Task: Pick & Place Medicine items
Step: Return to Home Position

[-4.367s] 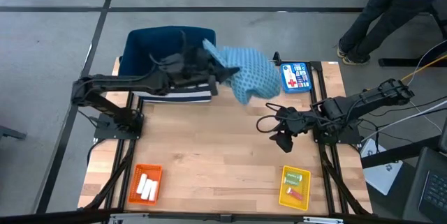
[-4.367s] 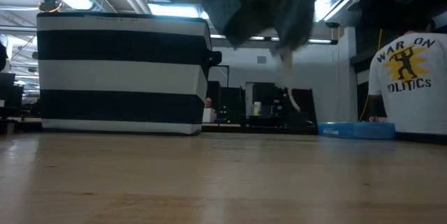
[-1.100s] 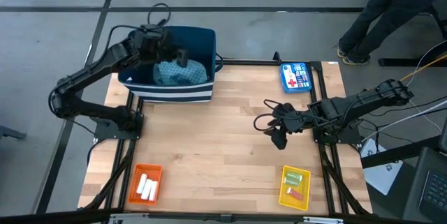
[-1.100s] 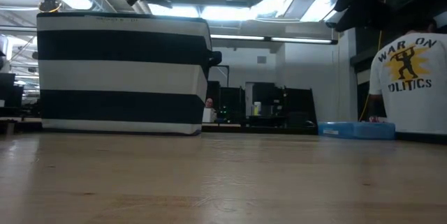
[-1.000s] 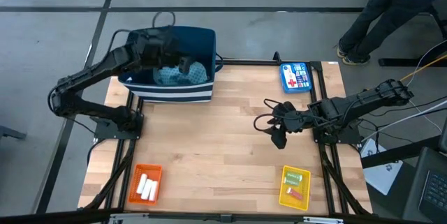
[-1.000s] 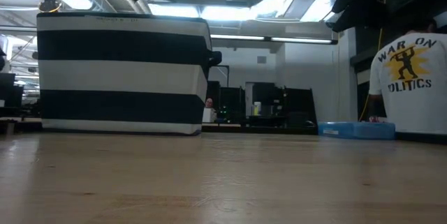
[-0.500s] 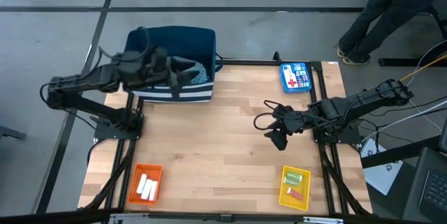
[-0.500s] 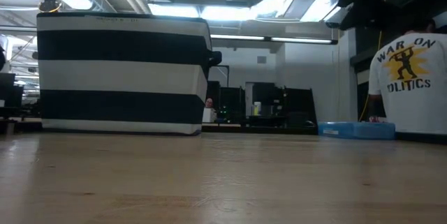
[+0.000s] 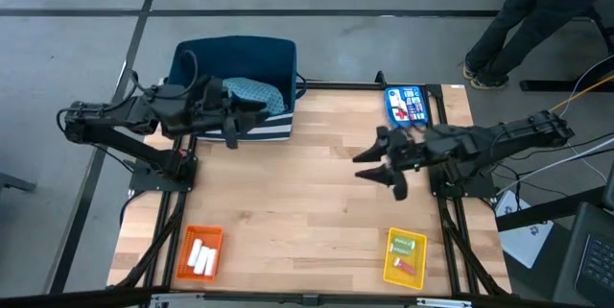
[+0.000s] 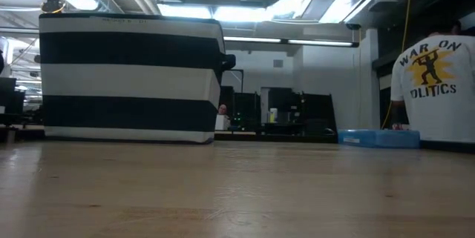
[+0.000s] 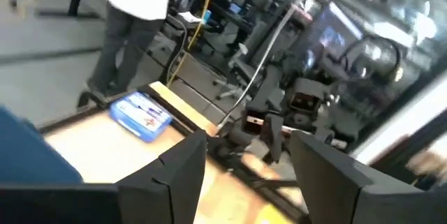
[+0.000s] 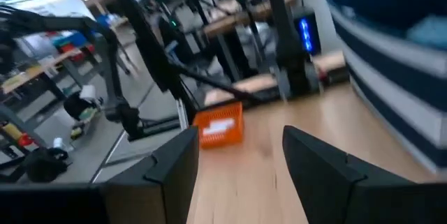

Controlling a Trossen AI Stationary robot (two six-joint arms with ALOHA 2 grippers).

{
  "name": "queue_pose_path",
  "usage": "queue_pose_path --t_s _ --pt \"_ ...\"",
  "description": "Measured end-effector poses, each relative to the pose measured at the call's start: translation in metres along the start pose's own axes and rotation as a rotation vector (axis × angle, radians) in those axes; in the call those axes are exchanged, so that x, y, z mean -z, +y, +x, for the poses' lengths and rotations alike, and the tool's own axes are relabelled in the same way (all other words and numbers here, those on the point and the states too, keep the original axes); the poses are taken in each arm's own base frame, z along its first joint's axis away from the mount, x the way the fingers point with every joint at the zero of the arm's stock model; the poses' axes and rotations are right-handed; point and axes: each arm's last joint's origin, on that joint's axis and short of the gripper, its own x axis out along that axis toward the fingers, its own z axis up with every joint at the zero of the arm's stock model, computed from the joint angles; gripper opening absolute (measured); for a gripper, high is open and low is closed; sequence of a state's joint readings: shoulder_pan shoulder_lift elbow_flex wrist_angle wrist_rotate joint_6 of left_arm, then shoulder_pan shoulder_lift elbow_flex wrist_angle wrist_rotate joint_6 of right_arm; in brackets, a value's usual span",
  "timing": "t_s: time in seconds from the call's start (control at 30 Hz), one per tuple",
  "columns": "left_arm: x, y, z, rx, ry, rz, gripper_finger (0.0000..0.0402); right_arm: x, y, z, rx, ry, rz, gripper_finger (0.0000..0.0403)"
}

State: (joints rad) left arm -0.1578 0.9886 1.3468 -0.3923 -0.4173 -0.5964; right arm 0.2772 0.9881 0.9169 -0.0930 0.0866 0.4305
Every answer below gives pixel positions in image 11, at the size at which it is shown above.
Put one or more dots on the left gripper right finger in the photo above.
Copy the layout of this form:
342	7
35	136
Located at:
335	189

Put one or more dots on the blue first aid box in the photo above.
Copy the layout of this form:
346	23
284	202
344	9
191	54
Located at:
141	116

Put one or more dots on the teal flower-patterned cloth pouch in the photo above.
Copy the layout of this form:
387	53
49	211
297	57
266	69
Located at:
31	150

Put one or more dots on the person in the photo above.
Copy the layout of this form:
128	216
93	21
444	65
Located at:
136	18

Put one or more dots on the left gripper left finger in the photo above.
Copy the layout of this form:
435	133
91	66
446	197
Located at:
171	189

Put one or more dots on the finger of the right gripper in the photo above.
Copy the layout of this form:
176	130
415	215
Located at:
274	140

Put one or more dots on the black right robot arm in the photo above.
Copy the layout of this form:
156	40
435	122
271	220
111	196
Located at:
307	112

